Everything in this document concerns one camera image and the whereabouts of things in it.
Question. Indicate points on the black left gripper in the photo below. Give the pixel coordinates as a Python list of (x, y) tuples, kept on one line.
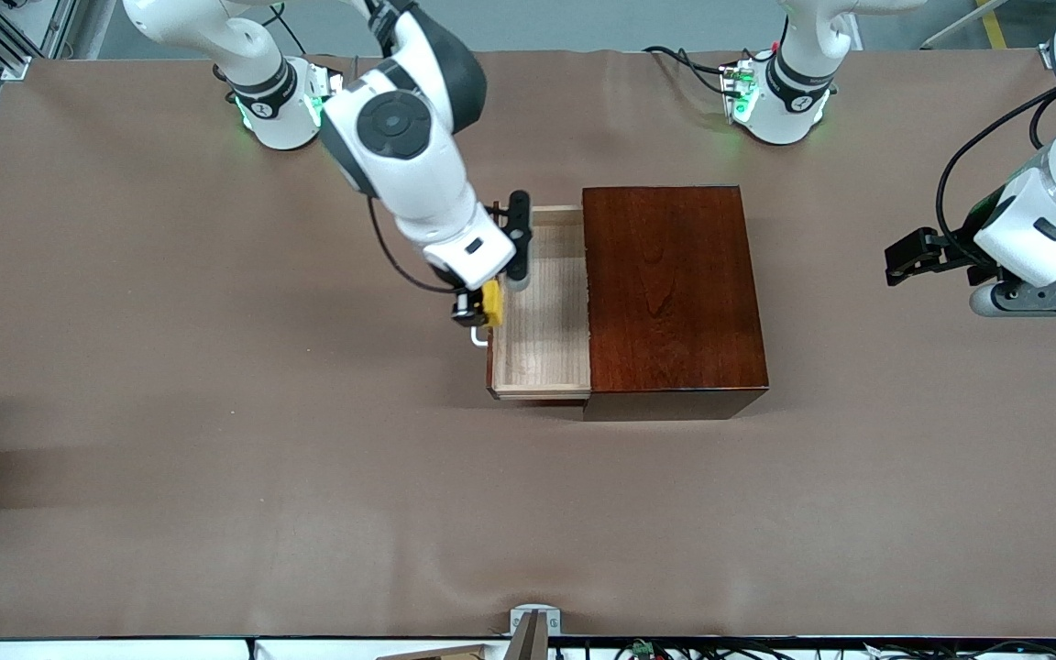
[(961, 254)]

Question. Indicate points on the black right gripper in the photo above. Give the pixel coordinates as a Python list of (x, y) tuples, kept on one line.
[(466, 307)]

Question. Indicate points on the yellow block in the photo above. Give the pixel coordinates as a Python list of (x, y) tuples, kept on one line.
[(492, 307)]

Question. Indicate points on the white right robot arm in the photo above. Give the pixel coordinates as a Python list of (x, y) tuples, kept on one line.
[(400, 128)]

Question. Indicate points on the dark brown wooden cabinet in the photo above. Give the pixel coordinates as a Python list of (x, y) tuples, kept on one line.
[(675, 293)]

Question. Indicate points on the brown table cloth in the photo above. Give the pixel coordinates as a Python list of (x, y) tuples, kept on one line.
[(308, 513)]

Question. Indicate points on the light wooden board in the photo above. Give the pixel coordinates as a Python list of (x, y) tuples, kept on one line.
[(445, 654)]

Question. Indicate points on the small green connector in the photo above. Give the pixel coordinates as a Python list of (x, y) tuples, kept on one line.
[(643, 649)]

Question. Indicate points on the metal mount bracket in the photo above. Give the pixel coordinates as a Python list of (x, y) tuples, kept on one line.
[(552, 623)]

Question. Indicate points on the grey aluminium post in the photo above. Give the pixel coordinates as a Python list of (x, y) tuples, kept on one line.
[(528, 642)]

